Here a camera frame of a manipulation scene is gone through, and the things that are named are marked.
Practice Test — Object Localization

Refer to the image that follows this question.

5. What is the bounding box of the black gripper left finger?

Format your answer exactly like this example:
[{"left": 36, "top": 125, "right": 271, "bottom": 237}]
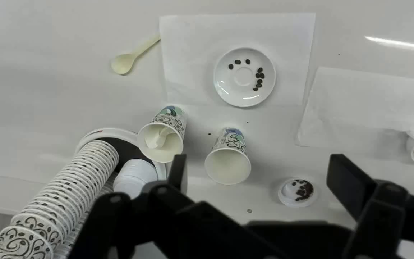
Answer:
[{"left": 67, "top": 152, "right": 284, "bottom": 259}]

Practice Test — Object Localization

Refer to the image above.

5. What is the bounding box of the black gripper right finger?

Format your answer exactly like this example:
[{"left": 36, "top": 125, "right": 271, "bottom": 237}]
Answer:
[{"left": 326, "top": 152, "right": 414, "bottom": 259}]

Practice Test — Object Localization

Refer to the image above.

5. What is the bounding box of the clear plastic cup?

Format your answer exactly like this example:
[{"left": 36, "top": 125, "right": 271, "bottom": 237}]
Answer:
[{"left": 136, "top": 105, "right": 188, "bottom": 164}]

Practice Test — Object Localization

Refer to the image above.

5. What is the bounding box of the patterned paper cup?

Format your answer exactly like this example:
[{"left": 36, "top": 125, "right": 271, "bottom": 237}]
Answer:
[{"left": 202, "top": 126, "right": 253, "bottom": 187}]

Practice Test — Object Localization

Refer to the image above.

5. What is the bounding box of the stack of patterned paper cups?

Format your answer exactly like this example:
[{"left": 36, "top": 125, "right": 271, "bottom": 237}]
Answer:
[
  {"left": 54, "top": 184, "right": 117, "bottom": 259},
  {"left": 0, "top": 138, "right": 120, "bottom": 259}
]

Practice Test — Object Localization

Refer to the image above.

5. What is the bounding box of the stack of white cup lids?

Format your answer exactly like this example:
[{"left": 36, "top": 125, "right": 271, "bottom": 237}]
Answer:
[{"left": 112, "top": 157, "right": 159, "bottom": 200}]

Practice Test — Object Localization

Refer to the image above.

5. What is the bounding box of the white round cup dispenser base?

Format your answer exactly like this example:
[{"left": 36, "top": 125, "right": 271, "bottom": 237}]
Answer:
[{"left": 74, "top": 125, "right": 169, "bottom": 181}]

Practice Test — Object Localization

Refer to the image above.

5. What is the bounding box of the small white dish with beans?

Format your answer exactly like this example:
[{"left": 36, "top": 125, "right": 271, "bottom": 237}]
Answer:
[{"left": 277, "top": 177, "right": 319, "bottom": 208}]

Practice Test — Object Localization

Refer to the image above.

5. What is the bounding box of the cream plastic spoon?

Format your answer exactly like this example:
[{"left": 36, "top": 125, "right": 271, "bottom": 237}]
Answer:
[{"left": 109, "top": 33, "right": 162, "bottom": 76}]

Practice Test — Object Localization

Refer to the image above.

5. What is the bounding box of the white saucer with coffee beans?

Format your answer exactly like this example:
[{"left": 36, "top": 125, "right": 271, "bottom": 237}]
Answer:
[{"left": 211, "top": 46, "right": 277, "bottom": 109}]

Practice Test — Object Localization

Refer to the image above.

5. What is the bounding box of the white paper napkin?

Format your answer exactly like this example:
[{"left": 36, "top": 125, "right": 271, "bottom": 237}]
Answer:
[{"left": 158, "top": 11, "right": 317, "bottom": 112}]

